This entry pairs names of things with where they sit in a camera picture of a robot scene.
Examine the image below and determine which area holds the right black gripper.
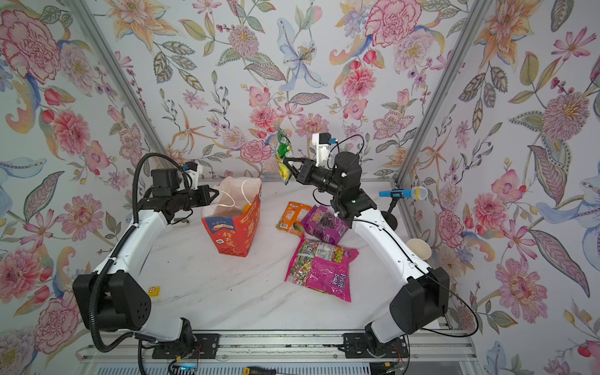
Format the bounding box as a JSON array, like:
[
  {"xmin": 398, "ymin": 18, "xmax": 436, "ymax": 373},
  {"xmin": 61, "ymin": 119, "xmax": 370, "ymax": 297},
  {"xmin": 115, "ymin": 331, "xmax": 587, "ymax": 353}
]
[{"xmin": 288, "ymin": 161, "xmax": 348, "ymax": 206}]

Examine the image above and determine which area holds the green snack pack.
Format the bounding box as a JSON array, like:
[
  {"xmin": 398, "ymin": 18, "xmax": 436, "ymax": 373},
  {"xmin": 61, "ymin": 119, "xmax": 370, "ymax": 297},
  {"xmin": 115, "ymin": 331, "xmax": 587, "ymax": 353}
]
[{"xmin": 276, "ymin": 130, "xmax": 293, "ymax": 184}]

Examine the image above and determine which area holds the red white paper bag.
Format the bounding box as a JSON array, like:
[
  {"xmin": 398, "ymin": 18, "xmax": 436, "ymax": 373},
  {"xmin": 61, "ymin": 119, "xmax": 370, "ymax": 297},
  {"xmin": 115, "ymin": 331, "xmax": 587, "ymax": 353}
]
[{"xmin": 202, "ymin": 177, "xmax": 263, "ymax": 257}]

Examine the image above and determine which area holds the large pink candy bag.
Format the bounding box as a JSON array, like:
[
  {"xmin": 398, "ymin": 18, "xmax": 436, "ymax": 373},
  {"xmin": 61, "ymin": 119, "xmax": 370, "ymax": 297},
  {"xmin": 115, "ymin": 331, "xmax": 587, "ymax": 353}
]
[{"xmin": 284, "ymin": 235, "xmax": 359, "ymax": 303}]

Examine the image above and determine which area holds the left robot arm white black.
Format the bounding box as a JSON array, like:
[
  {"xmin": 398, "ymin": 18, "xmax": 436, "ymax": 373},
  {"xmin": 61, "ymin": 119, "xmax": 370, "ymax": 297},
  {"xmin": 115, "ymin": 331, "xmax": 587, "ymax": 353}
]
[{"xmin": 73, "ymin": 162, "xmax": 219, "ymax": 350}]

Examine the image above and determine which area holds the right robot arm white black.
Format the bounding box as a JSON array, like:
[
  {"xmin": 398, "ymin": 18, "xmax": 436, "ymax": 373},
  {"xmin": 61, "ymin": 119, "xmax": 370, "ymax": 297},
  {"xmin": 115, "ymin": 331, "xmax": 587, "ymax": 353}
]
[{"xmin": 277, "ymin": 133, "xmax": 450, "ymax": 350}]

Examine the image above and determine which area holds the magenta grape snack bag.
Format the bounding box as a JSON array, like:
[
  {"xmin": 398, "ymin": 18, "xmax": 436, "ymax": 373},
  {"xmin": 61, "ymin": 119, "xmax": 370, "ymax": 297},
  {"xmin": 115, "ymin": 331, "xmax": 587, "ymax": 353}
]
[{"xmin": 301, "ymin": 206, "xmax": 348, "ymax": 245}]

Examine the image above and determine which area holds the orange snack pack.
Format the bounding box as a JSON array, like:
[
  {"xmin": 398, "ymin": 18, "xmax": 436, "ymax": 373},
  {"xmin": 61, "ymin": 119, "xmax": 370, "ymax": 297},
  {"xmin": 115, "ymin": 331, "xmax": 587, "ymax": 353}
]
[{"xmin": 276, "ymin": 202, "xmax": 312, "ymax": 236}]

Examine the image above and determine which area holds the small yellow square tag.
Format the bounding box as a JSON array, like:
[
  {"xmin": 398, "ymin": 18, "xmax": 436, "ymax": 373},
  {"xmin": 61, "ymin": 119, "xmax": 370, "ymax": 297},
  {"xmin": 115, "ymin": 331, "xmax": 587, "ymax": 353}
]
[{"xmin": 148, "ymin": 286, "xmax": 160, "ymax": 298}]

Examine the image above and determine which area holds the blue microphone on stand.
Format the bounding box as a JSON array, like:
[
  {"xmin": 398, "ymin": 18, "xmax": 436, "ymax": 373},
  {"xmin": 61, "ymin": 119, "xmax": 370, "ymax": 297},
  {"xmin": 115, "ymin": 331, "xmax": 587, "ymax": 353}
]
[{"xmin": 378, "ymin": 186, "xmax": 429, "ymax": 231}]

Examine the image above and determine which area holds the green paper cup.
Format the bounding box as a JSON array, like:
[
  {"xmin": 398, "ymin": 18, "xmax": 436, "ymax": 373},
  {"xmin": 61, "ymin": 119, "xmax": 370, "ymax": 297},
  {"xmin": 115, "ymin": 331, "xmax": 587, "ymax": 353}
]
[{"xmin": 406, "ymin": 238, "xmax": 432, "ymax": 260}]

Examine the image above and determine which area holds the yellow black screwdriver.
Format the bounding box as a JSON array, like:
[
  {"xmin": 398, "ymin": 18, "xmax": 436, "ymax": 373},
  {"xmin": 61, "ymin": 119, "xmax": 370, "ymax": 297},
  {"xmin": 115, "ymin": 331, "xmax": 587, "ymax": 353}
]
[{"xmin": 242, "ymin": 367, "xmax": 290, "ymax": 375}]

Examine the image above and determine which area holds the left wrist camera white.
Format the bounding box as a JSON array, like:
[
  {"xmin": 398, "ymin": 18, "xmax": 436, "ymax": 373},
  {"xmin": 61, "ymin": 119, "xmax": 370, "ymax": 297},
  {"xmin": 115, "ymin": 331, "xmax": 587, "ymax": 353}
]
[{"xmin": 182, "ymin": 161, "xmax": 203, "ymax": 178}]

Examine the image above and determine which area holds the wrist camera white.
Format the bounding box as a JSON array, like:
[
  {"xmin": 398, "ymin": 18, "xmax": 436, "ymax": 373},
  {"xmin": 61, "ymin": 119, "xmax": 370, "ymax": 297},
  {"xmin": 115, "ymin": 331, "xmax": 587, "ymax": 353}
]
[
  {"xmin": 311, "ymin": 133, "xmax": 337, "ymax": 167},
  {"xmin": 182, "ymin": 161, "xmax": 203, "ymax": 178}
]

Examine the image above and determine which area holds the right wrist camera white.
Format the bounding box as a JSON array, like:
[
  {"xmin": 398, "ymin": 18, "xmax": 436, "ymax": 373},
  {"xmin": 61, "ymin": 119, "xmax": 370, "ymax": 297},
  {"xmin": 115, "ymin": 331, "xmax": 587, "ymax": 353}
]
[{"xmin": 311, "ymin": 133, "xmax": 337, "ymax": 167}]

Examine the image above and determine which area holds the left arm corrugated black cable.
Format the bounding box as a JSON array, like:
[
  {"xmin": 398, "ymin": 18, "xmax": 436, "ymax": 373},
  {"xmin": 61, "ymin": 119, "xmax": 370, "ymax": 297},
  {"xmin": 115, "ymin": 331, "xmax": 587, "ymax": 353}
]
[{"xmin": 87, "ymin": 152, "xmax": 188, "ymax": 375}]

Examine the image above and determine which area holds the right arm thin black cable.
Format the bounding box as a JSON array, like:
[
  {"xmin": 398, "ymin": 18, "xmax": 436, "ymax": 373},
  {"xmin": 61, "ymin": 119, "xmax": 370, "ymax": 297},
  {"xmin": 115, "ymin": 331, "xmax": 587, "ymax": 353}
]
[{"xmin": 327, "ymin": 134, "xmax": 480, "ymax": 338}]

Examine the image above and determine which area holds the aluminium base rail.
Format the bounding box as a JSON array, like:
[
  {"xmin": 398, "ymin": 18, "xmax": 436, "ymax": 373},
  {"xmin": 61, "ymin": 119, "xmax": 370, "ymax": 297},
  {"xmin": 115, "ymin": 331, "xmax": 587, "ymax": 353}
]
[{"xmin": 74, "ymin": 330, "xmax": 479, "ymax": 364}]

